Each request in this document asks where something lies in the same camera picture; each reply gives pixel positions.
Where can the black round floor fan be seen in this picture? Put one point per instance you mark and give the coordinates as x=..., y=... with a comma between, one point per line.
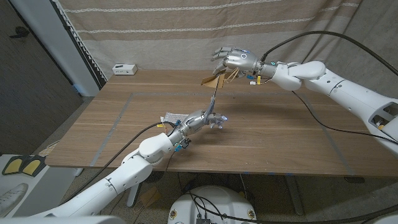
x=157, y=175

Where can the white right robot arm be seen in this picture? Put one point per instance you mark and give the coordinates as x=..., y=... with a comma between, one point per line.
x=348, y=90

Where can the white power strip box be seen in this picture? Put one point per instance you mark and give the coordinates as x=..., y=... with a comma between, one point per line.
x=124, y=69

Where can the white printed receipt paper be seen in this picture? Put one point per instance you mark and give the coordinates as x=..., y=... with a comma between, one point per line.
x=175, y=117

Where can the grey backdrop cloth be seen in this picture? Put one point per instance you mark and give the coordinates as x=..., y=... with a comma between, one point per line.
x=373, y=18

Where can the white floor platform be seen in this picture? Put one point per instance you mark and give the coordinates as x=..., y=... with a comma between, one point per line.
x=46, y=186

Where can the white shoe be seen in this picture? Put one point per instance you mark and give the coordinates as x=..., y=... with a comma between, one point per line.
x=12, y=199

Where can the white door frame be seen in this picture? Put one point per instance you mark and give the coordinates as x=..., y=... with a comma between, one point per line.
x=56, y=40

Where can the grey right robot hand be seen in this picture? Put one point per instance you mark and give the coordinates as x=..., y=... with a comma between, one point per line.
x=242, y=60

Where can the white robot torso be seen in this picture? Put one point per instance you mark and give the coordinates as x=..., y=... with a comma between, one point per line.
x=224, y=202

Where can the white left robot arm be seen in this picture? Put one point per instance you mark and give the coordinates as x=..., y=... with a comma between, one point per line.
x=118, y=177

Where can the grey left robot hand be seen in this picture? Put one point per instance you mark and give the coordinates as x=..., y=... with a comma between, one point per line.
x=194, y=123

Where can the white table leg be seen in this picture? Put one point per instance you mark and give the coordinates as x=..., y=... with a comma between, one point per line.
x=133, y=194

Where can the grey table leg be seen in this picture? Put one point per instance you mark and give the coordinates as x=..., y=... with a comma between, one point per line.
x=294, y=196

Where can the beige striped curtain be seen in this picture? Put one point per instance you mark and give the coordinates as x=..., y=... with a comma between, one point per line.
x=171, y=40

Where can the dark textured door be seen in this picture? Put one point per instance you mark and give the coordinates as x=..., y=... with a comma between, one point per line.
x=31, y=93

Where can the small brown floor paper bag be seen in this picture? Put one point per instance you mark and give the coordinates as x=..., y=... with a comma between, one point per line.
x=150, y=196

